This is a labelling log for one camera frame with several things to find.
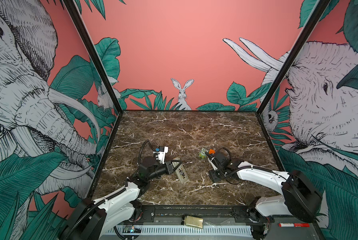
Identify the grey remote control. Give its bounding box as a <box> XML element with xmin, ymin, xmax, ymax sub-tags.
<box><xmin>173</xmin><ymin>158</ymin><xmax>189</xmax><ymax>184</ymax></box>

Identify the black frame post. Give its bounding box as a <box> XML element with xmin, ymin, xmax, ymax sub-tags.
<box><xmin>61</xmin><ymin>0</ymin><xmax>123</xmax><ymax>114</ymax></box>
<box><xmin>256</xmin><ymin>0</ymin><xmax>331</xmax><ymax>115</ymax></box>

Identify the black corrugated left cable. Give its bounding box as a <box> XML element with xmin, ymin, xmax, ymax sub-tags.
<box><xmin>137</xmin><ymin>139</ymin><xmax>155</xmax><ymax>164</ymax></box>

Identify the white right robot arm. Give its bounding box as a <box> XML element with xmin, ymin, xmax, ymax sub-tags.
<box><xmin>205</xmin><ymin>150</ymin><xmax>323</xmax><ymax>223</ymax></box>

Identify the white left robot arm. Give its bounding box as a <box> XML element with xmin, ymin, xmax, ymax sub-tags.
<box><xmin>59</xmin><ymin>157</ymin><xmax>182</xmax><ymax>240</ymax></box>

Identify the green owl puzzle piece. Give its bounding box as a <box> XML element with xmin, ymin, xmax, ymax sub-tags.
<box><xmin>199</xmin><ymin>148</ymin><xmax>208</xmax><ymax>160</ymax></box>

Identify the white slotted cable duct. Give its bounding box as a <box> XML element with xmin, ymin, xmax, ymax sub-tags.
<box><xmin>116</xmin><ymin>225</ymin><xmax>253</xmax><ymax>237</ymax></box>

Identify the black frame post right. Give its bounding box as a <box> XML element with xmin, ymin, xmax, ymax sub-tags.
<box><xmin>256</xmin><ymin>0</ymin><xmax>331</xmax><ymax>115</ymax></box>

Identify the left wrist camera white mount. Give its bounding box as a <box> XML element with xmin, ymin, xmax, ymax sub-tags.
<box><xmin>153</xmin><ymin>146</ymin><xmax>168</xmax><ymax>164</ymax></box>

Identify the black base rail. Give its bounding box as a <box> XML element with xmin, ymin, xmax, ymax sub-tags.
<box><xmin>136</xmin><ymin>205</ymin><xmax>269</xmax><ymax>225</ymax></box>

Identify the black frame post left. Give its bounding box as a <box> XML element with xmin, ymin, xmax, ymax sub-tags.
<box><xmin>61</xmin><ymin>0</ymin><xmax>123</xmax><ymax>114</ymax></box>

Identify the red marker pen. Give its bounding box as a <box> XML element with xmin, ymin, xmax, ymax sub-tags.
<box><xmin>278</xmin><ymin>223</ymin><xmax>310</xmax><ymax>228</ymax></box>

